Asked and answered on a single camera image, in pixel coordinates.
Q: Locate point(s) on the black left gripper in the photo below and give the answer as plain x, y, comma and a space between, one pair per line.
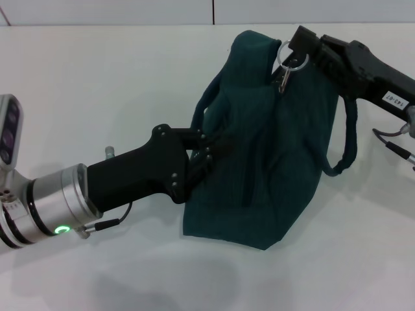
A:
136, 178

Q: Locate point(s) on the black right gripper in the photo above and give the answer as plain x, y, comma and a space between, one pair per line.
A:
379, 77

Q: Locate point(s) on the dark teal insulated lunch bag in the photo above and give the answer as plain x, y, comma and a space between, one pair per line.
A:
291, 145

